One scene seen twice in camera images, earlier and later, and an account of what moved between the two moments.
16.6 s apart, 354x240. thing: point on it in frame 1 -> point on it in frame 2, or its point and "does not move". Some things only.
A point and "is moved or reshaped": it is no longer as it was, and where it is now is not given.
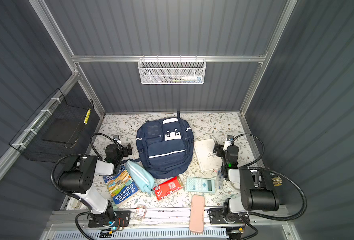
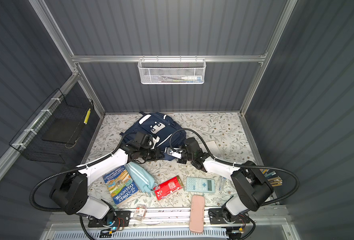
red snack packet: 164,189 does not move
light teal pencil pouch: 144,180 does not move
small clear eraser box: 140,211 does not move
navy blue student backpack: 165,146 is moved or reshaped
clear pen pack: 219,180 does not move
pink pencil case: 197,213 does not move
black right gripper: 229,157 -> 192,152
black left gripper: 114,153 -> 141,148
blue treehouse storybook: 121,186 does not move
